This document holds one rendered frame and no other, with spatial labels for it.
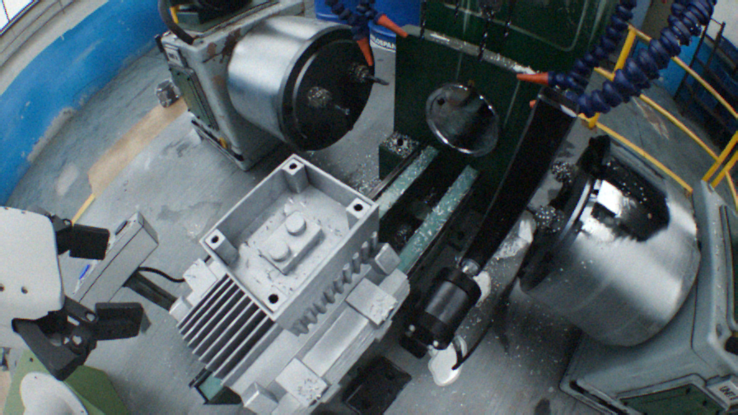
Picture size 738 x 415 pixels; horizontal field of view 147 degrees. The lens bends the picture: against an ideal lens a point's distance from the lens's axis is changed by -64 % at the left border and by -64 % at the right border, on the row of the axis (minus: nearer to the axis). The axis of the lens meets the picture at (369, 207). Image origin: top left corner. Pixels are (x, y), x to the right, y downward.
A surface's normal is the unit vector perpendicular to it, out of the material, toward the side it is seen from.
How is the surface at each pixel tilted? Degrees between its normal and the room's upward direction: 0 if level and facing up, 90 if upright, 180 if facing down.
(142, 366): 0
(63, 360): 60
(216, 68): 90
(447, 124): 90
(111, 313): 90
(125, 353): 0
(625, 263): 50
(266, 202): 90
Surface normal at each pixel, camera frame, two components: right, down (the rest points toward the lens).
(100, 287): 0.68, 0.18
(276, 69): -0.47, 0.09
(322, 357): -0.03, -0.56
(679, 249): -0.29, -0.25
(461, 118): -0.62, 0.65
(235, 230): 0.79, 0.49
